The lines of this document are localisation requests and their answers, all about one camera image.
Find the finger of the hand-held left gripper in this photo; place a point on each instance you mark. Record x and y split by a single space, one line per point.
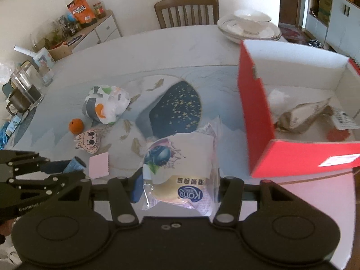
50 184
54 166

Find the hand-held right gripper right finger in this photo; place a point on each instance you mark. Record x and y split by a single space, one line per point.
232 192

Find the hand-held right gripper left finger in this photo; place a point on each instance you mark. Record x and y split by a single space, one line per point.
136 187

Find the cartoon face plush charm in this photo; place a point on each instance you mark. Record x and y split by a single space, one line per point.
88 140

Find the pink sticky note pad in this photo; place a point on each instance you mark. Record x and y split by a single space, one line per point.
99 165

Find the orange tangerine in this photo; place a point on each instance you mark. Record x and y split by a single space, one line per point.
76 126

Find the blueberry bread packet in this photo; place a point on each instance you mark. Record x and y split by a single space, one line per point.
180 171

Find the white patterned plastic bag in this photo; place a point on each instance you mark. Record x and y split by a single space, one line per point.
107 104

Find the red cardboard box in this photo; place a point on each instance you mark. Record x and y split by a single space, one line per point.
254 112

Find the clear plastic wrap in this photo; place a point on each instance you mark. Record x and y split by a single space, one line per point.
278 99

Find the brown paper snack bag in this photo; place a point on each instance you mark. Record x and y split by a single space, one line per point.
303 115

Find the clear printed sachet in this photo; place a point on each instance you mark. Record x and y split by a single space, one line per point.
344 119

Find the dark brown mug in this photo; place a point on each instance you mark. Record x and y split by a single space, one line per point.
18 102

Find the blue printed table mat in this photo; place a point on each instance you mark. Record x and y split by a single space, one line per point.
168 112

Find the tall glass jar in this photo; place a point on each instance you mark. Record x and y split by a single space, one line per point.
26 85

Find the white printed mug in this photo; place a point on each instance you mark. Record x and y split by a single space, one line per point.
45 62

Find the light wooden holder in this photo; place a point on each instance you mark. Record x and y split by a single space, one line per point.
60 52

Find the white paper roll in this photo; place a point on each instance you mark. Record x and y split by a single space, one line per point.
24 51

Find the clear glass dome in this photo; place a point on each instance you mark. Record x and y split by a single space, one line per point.
46 35

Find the white sideboard cabinet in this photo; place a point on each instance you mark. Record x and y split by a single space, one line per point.
104 31

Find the orange snack bag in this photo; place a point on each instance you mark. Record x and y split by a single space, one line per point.
81 9

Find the stack of white plates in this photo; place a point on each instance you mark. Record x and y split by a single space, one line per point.
253 35

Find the red-lidded sauce jar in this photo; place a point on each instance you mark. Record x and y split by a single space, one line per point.
99 10

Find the white porcelain bowl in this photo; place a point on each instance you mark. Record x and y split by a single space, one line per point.
251 19

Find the brown wooden chair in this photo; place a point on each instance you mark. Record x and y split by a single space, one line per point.
185 11

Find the brown entrance door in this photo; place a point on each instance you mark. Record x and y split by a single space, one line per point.
289 0

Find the brown cardboard carton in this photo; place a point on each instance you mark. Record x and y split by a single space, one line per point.
324 5

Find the grey wall cabinet unit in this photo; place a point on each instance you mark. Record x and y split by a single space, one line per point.
334 14

